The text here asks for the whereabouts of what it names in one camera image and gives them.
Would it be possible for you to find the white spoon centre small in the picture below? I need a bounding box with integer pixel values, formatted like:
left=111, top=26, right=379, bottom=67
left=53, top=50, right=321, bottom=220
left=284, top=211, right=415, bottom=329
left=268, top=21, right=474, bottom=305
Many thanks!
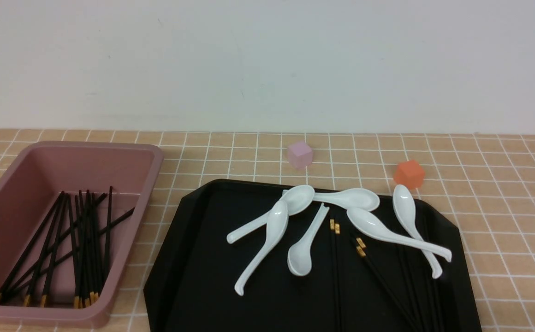
left=287, top=202, right=329, bottom=277

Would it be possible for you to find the black chopstick in bin upright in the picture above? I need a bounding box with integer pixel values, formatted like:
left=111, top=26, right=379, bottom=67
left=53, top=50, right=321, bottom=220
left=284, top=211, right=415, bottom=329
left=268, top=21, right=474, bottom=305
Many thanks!
left=86, top=190, right=101, bottom=305

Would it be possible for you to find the white spoon top centre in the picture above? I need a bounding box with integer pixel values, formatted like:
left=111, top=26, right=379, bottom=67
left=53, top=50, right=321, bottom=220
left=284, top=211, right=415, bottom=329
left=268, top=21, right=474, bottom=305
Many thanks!
left=313, top=188, right=380, bottom=212

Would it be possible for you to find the white spoon far right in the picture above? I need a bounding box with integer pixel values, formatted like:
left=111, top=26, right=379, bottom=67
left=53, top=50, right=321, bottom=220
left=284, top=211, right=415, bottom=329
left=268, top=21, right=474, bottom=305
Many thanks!
left=392, top=184, right=443, bottom=279

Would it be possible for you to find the black chopstick gold tip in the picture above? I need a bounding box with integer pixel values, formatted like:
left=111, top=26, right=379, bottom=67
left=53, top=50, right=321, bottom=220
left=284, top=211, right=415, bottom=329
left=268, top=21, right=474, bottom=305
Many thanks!
left=332, top=220, right=344, bottom=332
left=329, top=217, right=343, bottom=332

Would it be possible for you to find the white spoon far left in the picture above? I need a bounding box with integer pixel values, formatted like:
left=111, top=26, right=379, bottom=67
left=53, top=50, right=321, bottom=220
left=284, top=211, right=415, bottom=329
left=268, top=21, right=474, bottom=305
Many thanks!
left=226, top=185, right=315, bottom=244

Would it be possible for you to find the black chopstick in bin centre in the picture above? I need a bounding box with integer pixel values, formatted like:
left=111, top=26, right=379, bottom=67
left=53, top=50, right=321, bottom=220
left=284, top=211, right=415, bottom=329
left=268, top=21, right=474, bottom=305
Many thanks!
left=75, top=191, right=91, bottom=308

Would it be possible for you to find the black plastic tray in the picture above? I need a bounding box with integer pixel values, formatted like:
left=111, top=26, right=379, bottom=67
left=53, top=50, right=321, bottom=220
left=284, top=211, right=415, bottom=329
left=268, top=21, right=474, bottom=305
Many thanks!
left=144, top=179, right=482, bottom=332

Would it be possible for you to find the pink plastic bin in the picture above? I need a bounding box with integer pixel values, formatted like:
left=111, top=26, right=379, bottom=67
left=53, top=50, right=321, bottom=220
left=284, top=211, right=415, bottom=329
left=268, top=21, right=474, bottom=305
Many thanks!
left=0, top=141, right=164, bottom=328

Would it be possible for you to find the black chopstick under right spoons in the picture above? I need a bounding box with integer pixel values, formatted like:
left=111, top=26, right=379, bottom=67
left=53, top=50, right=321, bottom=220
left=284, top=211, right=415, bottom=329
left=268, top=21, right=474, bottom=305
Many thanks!
left=396, top=244, right=427, bottom=332

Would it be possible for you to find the black chopstick in bin crossing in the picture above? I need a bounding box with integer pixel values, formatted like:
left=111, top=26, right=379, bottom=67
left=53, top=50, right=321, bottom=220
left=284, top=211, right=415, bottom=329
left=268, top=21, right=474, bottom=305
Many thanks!
left=0, top=207, right=136, bottom=302

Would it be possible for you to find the pink cube block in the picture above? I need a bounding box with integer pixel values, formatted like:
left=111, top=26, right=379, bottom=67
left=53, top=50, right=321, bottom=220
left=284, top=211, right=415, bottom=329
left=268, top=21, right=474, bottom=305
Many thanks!
left=287, top=141, right=314, bottom=169

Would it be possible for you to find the black chopstick gold band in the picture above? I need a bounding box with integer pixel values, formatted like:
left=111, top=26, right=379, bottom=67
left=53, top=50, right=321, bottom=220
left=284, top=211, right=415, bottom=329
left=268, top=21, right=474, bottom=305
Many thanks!
left=351, top=236, right=422, bottom=332
left=355, top=246, right=418, bottom=332

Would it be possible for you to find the black chopstick in bin rightmost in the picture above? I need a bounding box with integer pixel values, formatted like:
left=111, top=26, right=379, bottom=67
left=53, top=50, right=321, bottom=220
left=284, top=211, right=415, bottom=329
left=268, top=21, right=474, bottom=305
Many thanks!
left=103, top=186, right=113, bottom=283

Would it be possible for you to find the black chopstick in bin leftmost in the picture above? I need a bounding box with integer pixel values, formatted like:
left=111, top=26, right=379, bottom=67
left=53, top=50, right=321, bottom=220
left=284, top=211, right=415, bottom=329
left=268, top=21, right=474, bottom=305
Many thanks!
left=0, top=191, right=65, bottom=302

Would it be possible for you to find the white spoon long curved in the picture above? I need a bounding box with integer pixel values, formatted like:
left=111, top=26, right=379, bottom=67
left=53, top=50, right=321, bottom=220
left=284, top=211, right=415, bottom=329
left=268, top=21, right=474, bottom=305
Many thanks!
left=234, top=200, right=289, bottom=296

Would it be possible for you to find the black chopstick gold tip left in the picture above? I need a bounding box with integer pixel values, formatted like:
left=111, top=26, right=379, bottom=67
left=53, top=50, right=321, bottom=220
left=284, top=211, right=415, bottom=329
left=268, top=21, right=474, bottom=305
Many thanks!
left=329, top=217, right=343, bottom=332

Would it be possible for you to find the orange cube block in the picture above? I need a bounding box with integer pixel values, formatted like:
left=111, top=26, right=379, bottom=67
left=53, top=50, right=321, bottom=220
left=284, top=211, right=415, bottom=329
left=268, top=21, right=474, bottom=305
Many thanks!
left=392, top=160, right=426, bottom=190

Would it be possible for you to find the white spoon right long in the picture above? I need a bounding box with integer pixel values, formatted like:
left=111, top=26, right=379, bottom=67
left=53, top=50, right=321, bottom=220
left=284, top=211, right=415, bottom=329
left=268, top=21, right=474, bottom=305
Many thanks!
left=347, top=208, right=452, bottom=262

